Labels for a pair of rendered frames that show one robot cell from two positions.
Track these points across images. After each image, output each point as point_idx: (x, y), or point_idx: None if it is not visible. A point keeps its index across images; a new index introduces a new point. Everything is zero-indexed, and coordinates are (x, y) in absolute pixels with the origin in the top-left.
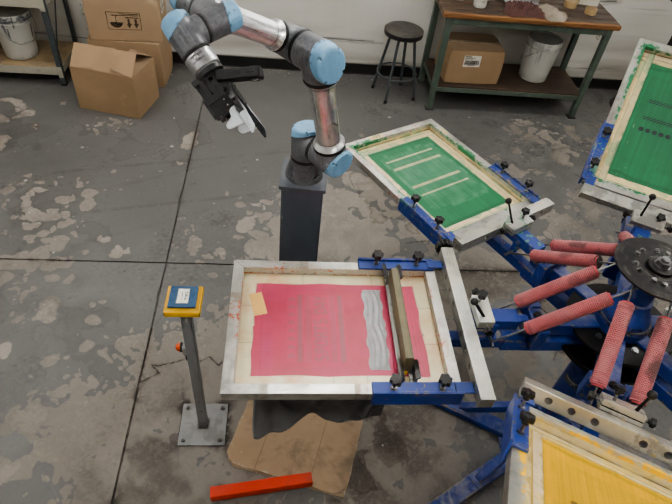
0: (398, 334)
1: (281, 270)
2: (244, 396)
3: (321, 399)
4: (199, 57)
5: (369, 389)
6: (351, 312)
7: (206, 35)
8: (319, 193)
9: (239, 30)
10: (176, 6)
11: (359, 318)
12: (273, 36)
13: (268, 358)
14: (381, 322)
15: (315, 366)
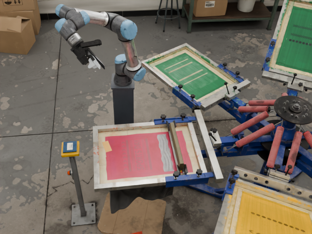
0: (176, 153)
1: (116, 129)
2: (105, 189)
3: (142, 187)
4: (73, 38)
5: (164, 180)
6: (152, 146)
7: (74, 28)
8: (131, 89)
9: None
10: (59, 15)
11: (157, 148)
12: (102, 20)
13: (114, 171)
14: (167, 149)
15: (137, 172)
